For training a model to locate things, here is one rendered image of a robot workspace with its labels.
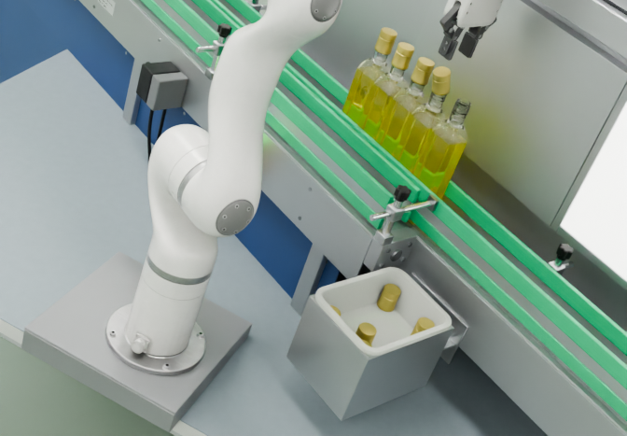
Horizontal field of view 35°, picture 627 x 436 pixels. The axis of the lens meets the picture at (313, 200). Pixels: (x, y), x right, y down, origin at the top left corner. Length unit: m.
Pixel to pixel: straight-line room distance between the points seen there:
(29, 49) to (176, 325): 1.44
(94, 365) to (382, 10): 0.99
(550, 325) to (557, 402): 0.14
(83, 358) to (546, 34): 1.03
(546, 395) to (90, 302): 0.86
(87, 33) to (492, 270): 1.36
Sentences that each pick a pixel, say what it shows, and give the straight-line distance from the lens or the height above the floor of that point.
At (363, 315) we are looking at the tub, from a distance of 1.90.
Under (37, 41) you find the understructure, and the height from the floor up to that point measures 0.68.
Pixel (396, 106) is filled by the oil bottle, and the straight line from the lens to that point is 1.99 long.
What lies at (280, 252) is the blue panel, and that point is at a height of 0.82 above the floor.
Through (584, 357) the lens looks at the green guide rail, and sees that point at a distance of 1.80.
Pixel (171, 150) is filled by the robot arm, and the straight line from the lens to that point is 1.70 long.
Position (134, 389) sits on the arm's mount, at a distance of 1.81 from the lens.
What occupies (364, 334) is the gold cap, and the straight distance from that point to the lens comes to 1.79.
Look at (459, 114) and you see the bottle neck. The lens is 1.91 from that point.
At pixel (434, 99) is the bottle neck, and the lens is 1.94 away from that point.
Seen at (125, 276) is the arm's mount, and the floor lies 0.79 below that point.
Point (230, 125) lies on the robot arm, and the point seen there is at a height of 1.30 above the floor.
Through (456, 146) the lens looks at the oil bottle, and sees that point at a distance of 1.93.
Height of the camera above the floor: 2.11
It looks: 33 degrees down
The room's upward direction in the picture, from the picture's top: 20 degrees clockwise
